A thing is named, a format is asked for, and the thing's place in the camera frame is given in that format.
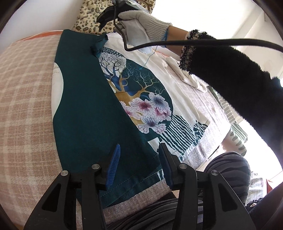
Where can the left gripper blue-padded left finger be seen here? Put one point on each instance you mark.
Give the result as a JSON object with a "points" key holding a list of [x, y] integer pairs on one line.
{"points": [[57, 207]]}

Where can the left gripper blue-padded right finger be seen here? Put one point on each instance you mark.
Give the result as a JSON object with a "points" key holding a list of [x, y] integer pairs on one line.
{"points": [[222, 209]]}

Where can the teal white floral print garment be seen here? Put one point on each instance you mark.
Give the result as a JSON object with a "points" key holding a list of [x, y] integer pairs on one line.
{"points": [[112, 97]]}

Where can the right forearm black fuzzy sleeve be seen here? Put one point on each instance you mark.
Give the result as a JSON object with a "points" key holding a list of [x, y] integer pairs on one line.
{"points": [[240, 81]]}

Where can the right hand in grey glove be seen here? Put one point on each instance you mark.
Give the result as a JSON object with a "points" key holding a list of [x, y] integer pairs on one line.
{"points": [[140, 28]]}

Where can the leopard print plush cushion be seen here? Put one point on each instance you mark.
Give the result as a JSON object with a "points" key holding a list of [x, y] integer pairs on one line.
{"points": [[90, 10]]}

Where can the pink plaid bed blanket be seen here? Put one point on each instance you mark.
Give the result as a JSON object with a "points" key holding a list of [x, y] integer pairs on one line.
{"points": [[29, 157]]}

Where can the green white striped cloth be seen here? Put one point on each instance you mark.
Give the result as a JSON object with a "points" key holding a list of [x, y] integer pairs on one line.
{"points": [[236, 137]]}

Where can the white shirt on bed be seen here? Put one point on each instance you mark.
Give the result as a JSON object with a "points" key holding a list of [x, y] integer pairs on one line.
{"points": [[183, 72]]}

